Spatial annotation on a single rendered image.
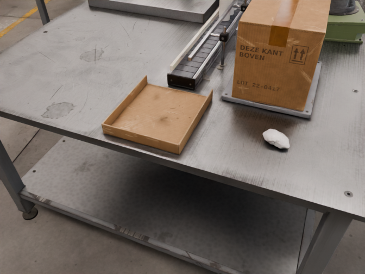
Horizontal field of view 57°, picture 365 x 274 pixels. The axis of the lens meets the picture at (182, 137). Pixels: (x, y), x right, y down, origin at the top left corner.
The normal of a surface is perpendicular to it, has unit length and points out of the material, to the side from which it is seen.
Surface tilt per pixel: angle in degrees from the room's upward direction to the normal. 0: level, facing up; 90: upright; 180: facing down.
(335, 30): 90
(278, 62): 90
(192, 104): 0
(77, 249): 0
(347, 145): 0
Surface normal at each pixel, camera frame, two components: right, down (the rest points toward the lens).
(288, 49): -0.36, 0.63
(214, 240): -0.02, -0.75
